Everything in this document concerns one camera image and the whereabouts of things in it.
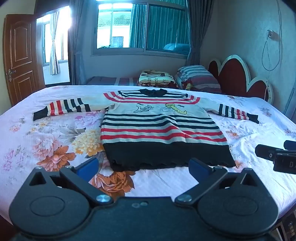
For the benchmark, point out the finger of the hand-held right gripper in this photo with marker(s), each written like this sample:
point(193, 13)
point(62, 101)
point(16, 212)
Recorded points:
point(263, 151)
point(290, 144)

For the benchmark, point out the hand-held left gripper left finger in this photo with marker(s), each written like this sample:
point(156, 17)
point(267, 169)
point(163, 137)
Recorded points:
point(89, 168)

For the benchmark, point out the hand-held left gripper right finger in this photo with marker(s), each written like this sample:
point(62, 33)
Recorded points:
point(196, 168)

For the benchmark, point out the striped knit sweater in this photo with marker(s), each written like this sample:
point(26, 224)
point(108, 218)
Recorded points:
point(161, 129)

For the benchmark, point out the floral bedsheet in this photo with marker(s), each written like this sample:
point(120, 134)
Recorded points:
point(46, 139)

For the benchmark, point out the bedside cabinet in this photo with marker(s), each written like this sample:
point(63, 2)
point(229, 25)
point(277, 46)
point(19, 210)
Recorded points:
point(288, 228)

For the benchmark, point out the red scalloped headboard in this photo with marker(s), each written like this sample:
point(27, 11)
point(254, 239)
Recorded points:
point(238, 74)

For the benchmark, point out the red yellow printed cloth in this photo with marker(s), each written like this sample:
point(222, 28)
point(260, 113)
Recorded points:
point(187, 86)

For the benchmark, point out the striped purple bedsheet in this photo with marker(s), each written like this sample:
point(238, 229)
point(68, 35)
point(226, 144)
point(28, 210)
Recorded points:
point(111, 81)

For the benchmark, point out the striped pillow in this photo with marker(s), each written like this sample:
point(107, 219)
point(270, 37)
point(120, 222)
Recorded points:
point(198, 77)

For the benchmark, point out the folded printed blanket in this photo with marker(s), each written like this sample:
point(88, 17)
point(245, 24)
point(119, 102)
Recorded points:
point(156, 78)

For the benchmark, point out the white sheer curtain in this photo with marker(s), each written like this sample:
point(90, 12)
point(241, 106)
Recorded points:
point(54, 46)

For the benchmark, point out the brown wooden door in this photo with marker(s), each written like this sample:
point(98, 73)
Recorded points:
point(19, 58)

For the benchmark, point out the grey curtain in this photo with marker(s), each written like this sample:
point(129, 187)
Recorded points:
point(196, 34)

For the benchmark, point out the sliding glass window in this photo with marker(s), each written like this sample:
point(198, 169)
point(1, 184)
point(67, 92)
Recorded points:
point(143, 25)

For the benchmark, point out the wall socket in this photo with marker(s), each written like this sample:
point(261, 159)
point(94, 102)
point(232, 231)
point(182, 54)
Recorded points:
point(270, 34)

